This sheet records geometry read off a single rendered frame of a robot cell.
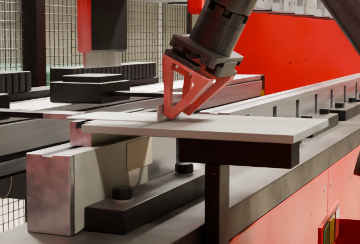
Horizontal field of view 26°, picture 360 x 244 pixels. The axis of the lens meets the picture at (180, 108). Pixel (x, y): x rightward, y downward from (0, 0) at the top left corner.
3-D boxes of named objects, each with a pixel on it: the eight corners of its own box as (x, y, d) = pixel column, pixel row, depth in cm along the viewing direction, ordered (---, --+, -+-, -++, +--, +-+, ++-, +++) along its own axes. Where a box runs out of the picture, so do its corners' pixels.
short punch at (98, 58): (91, 68, 98) (90, -8, 97) (77, 68, 98) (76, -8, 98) (127, 66, 107) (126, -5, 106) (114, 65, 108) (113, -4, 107)
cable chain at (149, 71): (73, 86, 168) (73, 67, 168) (49, 86, 170) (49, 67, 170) (156, 77, 208) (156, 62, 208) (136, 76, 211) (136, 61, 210)
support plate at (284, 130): (293, 144, 84) (293, 134, 84) (81, 132, 94) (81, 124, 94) (328, 126, 101) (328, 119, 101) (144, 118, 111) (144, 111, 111)
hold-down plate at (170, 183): (124, 235, 91) (124, 210, 91) (84, 231, 93) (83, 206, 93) (213, 189, 119) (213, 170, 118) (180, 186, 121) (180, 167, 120)
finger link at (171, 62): (138, 105, 97) (169, 38, 94) (162, 101, 103) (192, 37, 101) (182, 133, 95) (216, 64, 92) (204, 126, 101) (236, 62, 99)
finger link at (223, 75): (147, 103, 99) (178, 37, 97) (171, 99, 106) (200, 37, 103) (191, 130, 97) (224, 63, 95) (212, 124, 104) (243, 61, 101)
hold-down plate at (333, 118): (313, 138, 180) (313, 125, 180) (290, 137, 182) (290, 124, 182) (338, 124, 207) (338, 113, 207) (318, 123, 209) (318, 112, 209)
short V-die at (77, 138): (91, 146, 97) (90, 122, 97) (70, 145, 98) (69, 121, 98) (157, 128, 116) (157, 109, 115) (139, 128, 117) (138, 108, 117)
